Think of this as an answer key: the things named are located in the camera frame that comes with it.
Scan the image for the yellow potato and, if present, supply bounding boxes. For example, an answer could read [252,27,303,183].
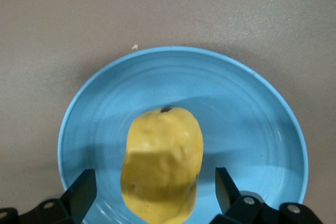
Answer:
[120,106,205,224]

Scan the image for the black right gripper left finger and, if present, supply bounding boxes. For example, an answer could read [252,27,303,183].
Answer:
[18,168,97,224]

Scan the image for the blue round plate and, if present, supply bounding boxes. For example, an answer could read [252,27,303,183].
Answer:
[57,46,308,224]

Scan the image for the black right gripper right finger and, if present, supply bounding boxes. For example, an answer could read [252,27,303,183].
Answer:
[214,166,264,224]

